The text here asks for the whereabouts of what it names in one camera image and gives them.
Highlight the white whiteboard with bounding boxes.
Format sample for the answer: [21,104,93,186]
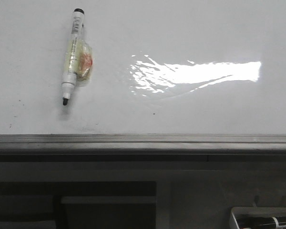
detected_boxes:
[0,0,286,135]

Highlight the aluminium whiteboard frame rail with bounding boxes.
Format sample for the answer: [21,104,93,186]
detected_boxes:
[0,134,286,162]

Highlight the white wire marker tray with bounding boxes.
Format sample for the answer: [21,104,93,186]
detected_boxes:
[229,197,286,229]

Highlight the white taped whiteboard marker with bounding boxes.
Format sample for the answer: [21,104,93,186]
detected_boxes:
[61,8,93,106]

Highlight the dark cabinet panel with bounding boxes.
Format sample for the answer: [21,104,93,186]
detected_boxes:
[0,181,157,229]

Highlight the black marker in tray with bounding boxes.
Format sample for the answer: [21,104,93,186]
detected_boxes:
[236,216,286,229]

